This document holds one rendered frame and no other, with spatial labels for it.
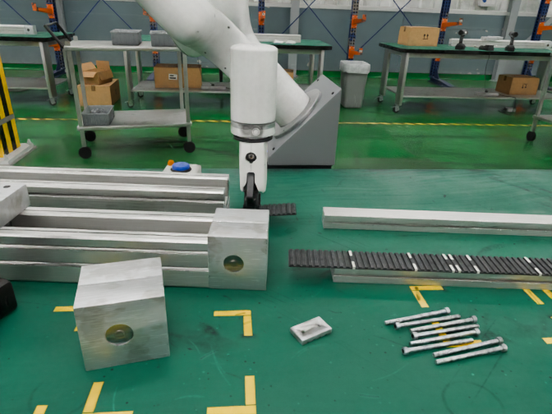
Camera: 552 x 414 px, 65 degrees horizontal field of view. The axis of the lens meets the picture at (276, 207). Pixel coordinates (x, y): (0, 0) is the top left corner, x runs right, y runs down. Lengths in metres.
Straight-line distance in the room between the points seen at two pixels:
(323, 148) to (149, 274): 0.77
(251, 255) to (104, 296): 0.23
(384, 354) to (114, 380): 0.34
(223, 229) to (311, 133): 0.61
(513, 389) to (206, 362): 0.38
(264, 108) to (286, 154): 0.45
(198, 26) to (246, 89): 0.13
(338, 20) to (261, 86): 7.76
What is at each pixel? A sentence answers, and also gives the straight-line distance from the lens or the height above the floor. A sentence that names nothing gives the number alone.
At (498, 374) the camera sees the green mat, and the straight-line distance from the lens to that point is 0.64.
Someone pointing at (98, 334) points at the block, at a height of 0.83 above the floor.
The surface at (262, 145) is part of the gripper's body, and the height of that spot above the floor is 0.96.
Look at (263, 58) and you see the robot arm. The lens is 0.77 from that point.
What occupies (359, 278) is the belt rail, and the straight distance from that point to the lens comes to 0.73.
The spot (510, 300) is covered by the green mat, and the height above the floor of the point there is 0.78.
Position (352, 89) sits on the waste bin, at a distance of 5.82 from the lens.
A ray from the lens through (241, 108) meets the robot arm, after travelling 0.79.
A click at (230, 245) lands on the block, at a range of 0.66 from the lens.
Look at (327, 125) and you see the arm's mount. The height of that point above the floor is 0.90.
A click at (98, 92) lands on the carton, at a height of 0.17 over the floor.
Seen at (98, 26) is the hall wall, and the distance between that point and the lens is 8.65.
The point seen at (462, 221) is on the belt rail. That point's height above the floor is 0.81.
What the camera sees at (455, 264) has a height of 0.81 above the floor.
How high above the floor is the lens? 1.19
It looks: 25 degrees down
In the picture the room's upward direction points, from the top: 2 degrees clockwise
